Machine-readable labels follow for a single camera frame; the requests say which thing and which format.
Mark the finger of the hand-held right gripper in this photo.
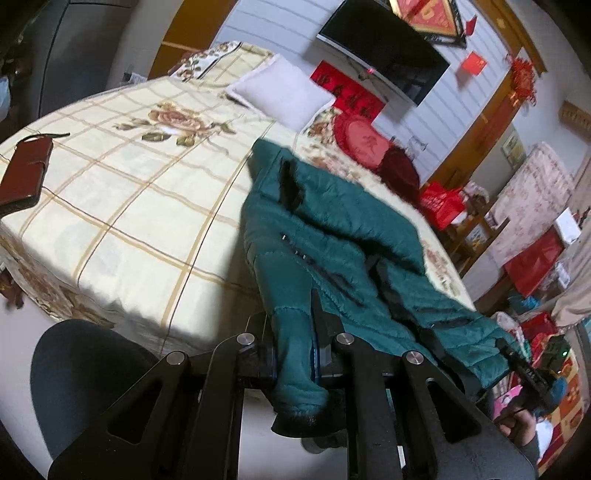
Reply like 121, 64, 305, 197
495, 338, 551, 409

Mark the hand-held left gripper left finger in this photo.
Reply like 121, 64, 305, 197
48, 333, 279, 480

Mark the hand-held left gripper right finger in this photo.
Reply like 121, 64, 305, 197
311, 289, 537, 480

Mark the green quilted puffer jacket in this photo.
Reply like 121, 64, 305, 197
241, 138, 527, 437

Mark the person's right hand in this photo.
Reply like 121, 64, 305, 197
496, 402, 539, 446

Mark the colourful patterned floor mat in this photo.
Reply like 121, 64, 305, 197
493, 351, 588, 464

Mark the beige cloth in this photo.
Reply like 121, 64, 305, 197
551, 240, 591, 328

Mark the red gift bag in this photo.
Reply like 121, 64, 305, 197
503, 228, 566, 296

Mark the white box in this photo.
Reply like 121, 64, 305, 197
556, 208, 583, 245

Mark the wooden chair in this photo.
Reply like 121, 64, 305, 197
445, 198, 498, 274

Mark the pink floral quilt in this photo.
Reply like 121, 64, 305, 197
487, 142, 575, 268

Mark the red shopping bag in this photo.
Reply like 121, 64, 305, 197
419, 181, 467, 230

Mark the dark red velvet cushion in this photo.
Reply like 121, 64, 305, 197
376, 147, 422, 204

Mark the bed with floral checked sheet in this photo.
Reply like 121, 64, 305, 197
0, 41, 476, 356

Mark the white square pillow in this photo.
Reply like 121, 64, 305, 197
225, 54, 337, 132

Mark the brown leather wallet case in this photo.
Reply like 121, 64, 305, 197
0, 133, 70, 217

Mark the black flat-screen television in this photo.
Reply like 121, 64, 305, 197
317, 0, 451, 108

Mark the small red flag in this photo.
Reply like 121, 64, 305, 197
462, 51, 486, 75

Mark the grey refrigerator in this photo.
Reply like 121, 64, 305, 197
28, 0, 153, 134

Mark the small wall calendar picture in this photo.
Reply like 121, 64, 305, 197
501, 129, 525, 167

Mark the red knot wall ornament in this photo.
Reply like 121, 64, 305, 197
505, 53, 539, 107

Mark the framed red wall picture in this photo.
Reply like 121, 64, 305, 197
388, 0, 468, 49

